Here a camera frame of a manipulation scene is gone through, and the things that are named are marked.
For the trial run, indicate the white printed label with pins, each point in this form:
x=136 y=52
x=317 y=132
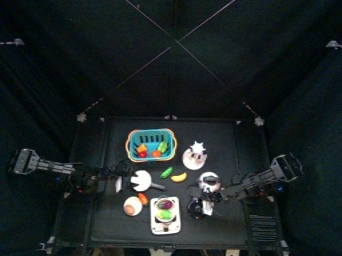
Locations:
x=263 y=228

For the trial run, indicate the red toy fruit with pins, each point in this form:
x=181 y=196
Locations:
x=142 y=154

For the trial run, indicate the grey frame corner bracket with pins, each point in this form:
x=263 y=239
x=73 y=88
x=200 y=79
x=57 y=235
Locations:
x=170 y=117
x=333 y=44
x=259 y=120
x=82 y=117
x=17 y=42

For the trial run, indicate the green toy pot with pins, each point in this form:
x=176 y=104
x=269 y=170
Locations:
x=165 y=215

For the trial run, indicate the yellow toy pear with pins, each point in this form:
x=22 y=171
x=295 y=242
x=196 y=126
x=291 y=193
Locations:
x=142 y=147

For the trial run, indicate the white toy stove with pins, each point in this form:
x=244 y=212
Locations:
x=166 y=226

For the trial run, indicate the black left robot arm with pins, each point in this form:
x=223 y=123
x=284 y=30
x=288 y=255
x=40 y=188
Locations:
x=45 y=165

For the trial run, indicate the white spiky toy piece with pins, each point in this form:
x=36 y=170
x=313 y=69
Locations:
x=197 y=146

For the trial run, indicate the black toy pot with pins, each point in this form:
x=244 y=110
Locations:
x=196 y=208

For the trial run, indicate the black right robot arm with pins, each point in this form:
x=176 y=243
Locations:
x=268 y=176

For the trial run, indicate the purple toy pot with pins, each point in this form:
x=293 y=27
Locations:
x=165 y=204

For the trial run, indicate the white bowl with egg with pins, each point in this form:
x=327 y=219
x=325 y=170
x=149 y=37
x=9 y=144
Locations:
x=133 y=206

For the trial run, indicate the orange toy fruit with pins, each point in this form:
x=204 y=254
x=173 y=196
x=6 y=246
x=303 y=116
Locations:
x=157 y=154

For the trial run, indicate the yellow toy banana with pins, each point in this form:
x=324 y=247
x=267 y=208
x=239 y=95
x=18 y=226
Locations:
x=180 y=177

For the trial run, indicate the white toy plate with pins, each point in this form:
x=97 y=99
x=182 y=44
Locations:
x=194 y=159

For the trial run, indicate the blue basket with orange rim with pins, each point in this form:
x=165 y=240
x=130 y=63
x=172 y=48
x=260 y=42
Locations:
x=150 y=145

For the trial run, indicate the green toy pepper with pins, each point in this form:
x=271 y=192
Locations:
x=166 y=172

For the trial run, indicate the green toy vegetable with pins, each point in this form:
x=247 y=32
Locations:
x=164 y=147

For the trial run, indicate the orange toy carrot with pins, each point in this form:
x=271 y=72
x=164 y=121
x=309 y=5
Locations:
x=144 y=198

